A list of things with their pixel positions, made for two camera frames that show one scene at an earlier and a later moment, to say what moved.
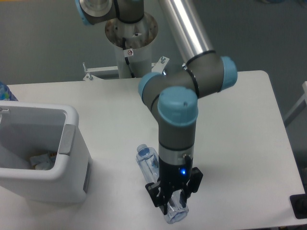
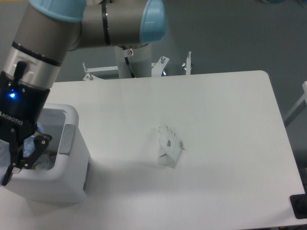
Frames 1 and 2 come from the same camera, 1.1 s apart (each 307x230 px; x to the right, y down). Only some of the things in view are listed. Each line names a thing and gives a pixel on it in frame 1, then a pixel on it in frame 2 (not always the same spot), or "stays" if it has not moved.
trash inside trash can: [43, 162] stays
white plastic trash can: [27, 129] stays
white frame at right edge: [301, 105] stays
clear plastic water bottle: [148, 161] → [29, 146]
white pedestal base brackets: [157, 68] stays
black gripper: [175, 177] → [21, 104]
